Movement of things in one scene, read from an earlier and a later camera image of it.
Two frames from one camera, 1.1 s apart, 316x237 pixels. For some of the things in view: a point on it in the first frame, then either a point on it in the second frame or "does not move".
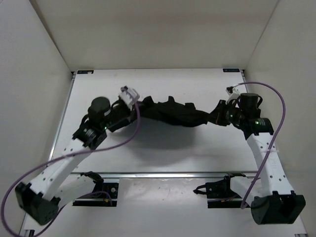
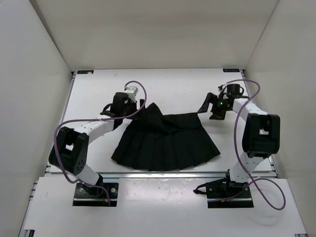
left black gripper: (134, 113) does not move
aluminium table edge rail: (169, 174) does not move
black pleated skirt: (172, 111) -> (155, 141)
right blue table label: (231, 70) does not move
